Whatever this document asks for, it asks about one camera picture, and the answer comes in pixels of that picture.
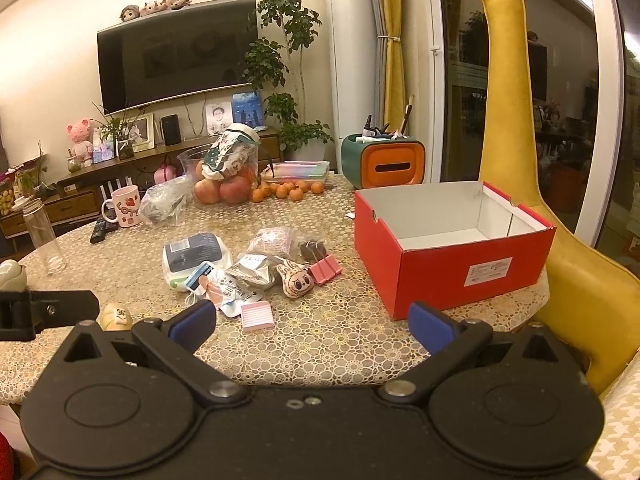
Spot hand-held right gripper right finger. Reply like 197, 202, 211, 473
377, 301, 573, 407

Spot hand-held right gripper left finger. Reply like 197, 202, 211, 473
52, 300, 249, 407

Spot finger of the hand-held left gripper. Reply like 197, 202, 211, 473
30, 290, 101, 334

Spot white face mask packet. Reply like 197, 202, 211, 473
185, 260, 266, 319

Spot red cardboard box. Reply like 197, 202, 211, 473
354, 181, 557, 321

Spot white blue tissue pack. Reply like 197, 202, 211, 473
162, 232, 234, 291

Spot pink sticky note pad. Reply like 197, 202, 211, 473
240, 301, 276, 334

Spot silver foil snack packet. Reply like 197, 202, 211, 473
225, 252, 281, 291

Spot beige plush bunny keychain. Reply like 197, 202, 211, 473
276, 259, 316, 300

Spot purple white bread packet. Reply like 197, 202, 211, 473
245, 226, 296, 261

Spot pink binder clip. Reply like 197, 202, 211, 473
307, 255, 344, 286

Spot bag of black binder clips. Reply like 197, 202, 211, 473
298, 240, 328, 264

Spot gold lace-patterned desktop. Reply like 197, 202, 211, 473
0, 172, 551, 406

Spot cream ceramic teapot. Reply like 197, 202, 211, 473
0, 259, 28, 291

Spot small cream figurine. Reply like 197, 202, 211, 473
100, 302, 134, 334

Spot clear glass bottle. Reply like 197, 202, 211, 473
22, 197, 68, 275

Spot black remote control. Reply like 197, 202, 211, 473
90, 217, 119, 245

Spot wooden television cabinet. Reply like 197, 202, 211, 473
0, 127, 284, 252

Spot white mug with pink print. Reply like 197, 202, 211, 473
101, 185, 143, 229

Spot clear plastic bag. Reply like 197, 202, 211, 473
139, 176, 194, 226

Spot red apple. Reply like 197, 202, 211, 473
220, 176, 251, 205
194, 180, 223, 205

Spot thin-stemmed potted plant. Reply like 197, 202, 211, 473
0, 142, 49, 197

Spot pink small bag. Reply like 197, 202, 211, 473
154, 157, 177, 185

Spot clear plastic container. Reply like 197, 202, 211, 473
177, 142, 261, 206

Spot pile of tangerines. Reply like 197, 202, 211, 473
251, 180, 326, 204

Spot small pastel picture card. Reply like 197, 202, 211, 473
92, 127, 116, 164

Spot green orange tissue box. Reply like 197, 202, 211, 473
341, 132, 426, 190

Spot pink plush pig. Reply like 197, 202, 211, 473
66, 119, 96, 167

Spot potted orchid plant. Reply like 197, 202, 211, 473
92, 102, 136, 161

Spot flat clear plastic case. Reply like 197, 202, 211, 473
262, 161, 335, 189

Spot glass sliding door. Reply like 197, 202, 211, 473
434, 0, 640, 263

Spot black speaker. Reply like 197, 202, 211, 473
160, 114, 182, 146

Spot portrait photo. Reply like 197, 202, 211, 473
206, 101, 235, 136

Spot wooden calligraphy brush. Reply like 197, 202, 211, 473
398, 95, 417, 135

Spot blue picture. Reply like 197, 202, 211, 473
231, 91, 265, 129

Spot yellow giraffe chair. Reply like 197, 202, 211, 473
437, 0, 640, 397

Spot black television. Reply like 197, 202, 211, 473
96, 0, 261, 116

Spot white standing air conditioner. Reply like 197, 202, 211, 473
320, 0, 387, 177

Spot yellow curtain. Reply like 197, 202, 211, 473
375, 0, 409, 134

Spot tall green potted tree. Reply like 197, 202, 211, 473
242, 0, 335, 163

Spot white photo frame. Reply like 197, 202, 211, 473
117, 112, 156, 154

